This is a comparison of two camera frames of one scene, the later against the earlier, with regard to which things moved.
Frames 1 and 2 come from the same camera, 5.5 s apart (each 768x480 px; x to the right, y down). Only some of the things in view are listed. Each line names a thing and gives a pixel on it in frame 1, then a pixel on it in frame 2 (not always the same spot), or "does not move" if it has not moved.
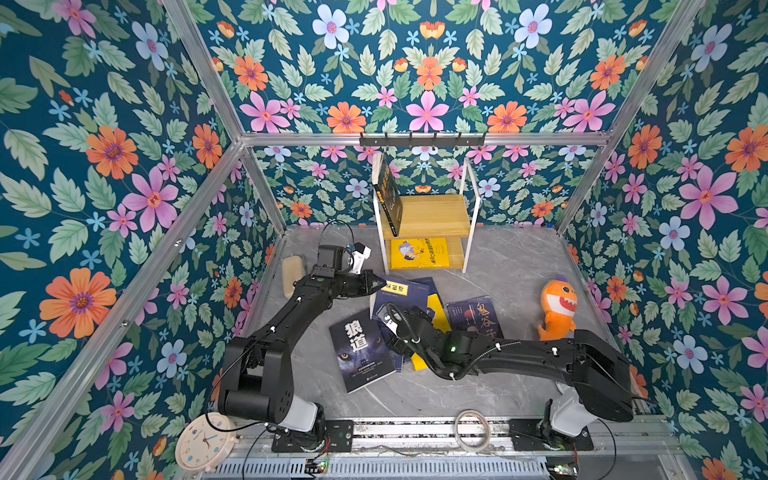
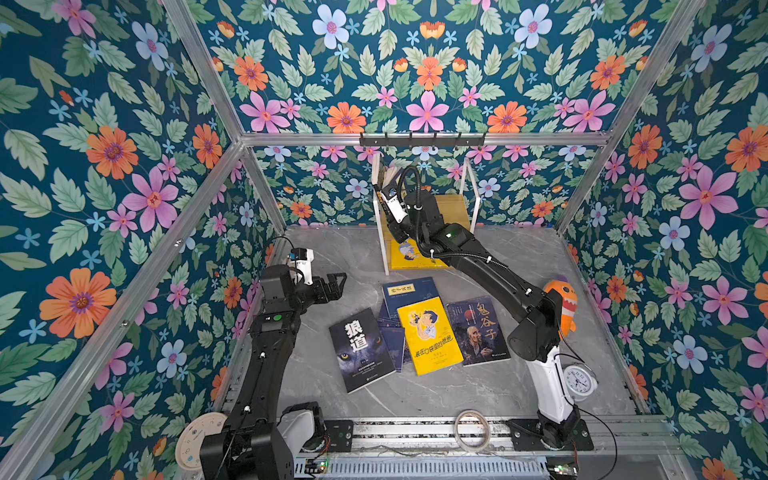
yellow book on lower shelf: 420,253 does not move
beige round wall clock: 199,446 does not move
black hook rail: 421,142 does not move
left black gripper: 366,286 → 333,291
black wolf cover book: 360,351 does not move
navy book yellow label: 402,291 → 393,183
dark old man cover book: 477,313 does not move
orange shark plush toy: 559,302 does not move
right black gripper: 394,341 → 396,232
